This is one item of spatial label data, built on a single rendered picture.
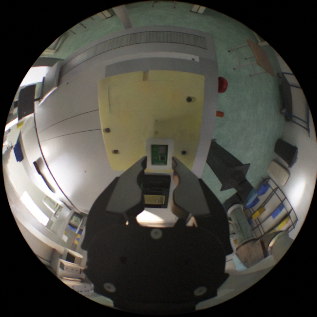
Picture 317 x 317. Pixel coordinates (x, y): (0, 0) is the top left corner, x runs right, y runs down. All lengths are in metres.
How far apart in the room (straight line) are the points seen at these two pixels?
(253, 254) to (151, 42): 0.66
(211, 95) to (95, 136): 0.25
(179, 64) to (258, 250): 0.58
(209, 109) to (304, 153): 2.99
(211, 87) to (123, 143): 0.19
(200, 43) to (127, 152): 0.26
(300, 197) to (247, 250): 2.78
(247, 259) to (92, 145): 0.63
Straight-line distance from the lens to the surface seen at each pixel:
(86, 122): 0.24
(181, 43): 0.23
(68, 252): 0.38
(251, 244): 0.52
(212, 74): 0.21
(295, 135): 3.16
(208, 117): 0.19
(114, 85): 0.16
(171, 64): 0.18
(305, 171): 3.09
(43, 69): 0.41
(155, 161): 0.15
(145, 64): 0.18
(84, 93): 0.24
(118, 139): 0.15
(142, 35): 0.24
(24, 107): 0.39
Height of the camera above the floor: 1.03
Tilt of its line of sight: 61 degrees down
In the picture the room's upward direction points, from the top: 179 degrees counter-clockwise
